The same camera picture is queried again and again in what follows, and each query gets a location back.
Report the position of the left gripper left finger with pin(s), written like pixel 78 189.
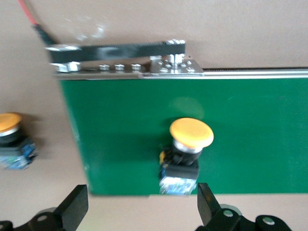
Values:
pixel 74 207

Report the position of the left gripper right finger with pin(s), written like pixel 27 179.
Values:
pixel 207 207

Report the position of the green conveyor belt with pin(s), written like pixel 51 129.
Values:
pixel 240 120

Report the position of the yellow mushroom push button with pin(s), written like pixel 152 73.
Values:
pixel 191 132
pixel 9 120

